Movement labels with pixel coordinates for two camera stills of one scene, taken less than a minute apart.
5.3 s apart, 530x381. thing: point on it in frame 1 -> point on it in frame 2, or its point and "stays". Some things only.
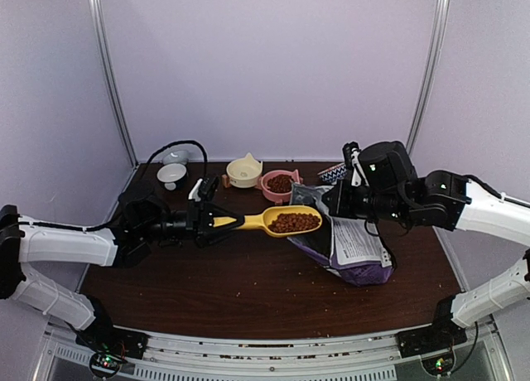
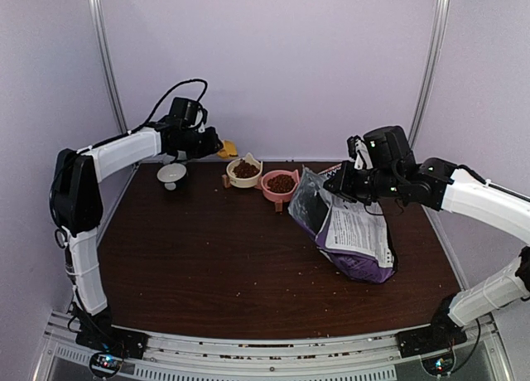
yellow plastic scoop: x=278 y=221 -> x=228 y=151
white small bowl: x=172 y=176 stays
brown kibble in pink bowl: x=281 y=183 stays
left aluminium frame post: x=99 y=30 stays
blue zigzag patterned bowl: x=334 y=174 stays
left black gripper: x=197 y=223 -> x=214 y=147
